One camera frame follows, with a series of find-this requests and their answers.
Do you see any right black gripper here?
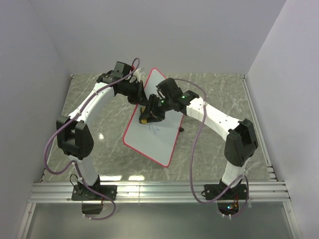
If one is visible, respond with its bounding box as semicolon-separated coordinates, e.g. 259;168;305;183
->
139;95;172;124

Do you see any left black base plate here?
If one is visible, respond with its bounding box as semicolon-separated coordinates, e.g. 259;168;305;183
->
71;184;117;201

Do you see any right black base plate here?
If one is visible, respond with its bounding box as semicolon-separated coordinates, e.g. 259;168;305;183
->
199;183;250;201

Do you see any yellow eraser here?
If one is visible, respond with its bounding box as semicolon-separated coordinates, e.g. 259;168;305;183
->
139;107;148;124

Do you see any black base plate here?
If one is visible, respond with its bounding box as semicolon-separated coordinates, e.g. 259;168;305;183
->
71;184;117;201
199;183;250;201

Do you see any aluminium mounting rail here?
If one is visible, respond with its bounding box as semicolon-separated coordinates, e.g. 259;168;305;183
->
28;181;291;204

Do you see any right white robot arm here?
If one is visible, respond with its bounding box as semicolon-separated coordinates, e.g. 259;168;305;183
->
138;90;258;199

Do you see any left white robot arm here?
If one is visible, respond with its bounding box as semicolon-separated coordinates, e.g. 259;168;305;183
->
56;67;147;200

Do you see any red framed whiteboard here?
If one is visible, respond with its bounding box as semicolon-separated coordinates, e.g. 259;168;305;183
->
122;67;185;167

